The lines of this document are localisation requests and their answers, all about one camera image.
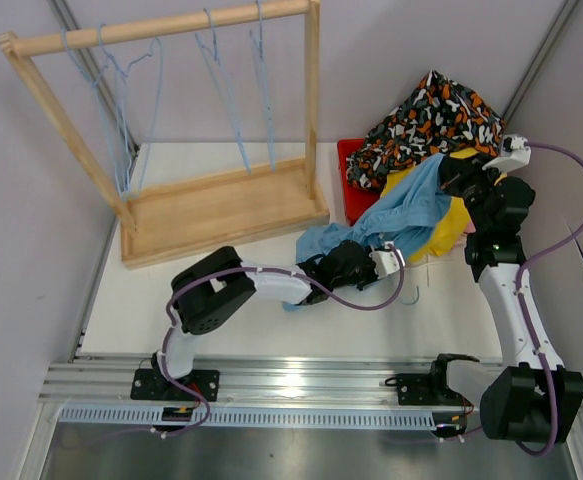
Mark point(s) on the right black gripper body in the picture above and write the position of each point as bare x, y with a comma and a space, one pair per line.
473, 183

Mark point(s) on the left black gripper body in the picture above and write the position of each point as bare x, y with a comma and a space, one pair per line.
364, 273

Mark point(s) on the yellow shorts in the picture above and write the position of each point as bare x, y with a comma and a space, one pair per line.
446, 230

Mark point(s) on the light blue shorts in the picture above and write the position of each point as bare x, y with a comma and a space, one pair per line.
322, 239

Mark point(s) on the camouflage orange black shorts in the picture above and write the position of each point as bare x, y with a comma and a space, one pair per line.
440, 115

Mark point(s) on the blue hanger of pink shorts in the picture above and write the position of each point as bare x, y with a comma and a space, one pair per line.
262, 83

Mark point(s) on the blue hanger of yellow shorts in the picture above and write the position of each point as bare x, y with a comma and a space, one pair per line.
223, 86

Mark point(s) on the light blue wire hanger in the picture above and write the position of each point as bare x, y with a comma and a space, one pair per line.
101, 110

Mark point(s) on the blue hanger of camouflage shorts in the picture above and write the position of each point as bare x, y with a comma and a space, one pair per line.
128, 95

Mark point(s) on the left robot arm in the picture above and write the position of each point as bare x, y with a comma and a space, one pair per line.
218, 285

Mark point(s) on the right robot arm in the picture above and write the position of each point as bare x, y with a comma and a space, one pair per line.
534, 400

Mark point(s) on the red plastic tray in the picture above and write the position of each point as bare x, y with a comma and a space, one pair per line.
356, 201

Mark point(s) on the wooden clothes rack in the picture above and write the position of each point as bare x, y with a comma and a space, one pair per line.
178, 219

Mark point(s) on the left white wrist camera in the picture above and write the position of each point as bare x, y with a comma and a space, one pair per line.
388, 260

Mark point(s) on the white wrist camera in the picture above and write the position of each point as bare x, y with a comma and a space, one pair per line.
388, 260
515, 153

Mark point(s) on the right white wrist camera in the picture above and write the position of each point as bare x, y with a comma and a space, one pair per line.
515, 153

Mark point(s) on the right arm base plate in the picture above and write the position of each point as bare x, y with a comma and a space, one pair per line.
414, 389

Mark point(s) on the aluminium mounting rail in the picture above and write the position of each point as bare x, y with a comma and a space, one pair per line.
301, 394

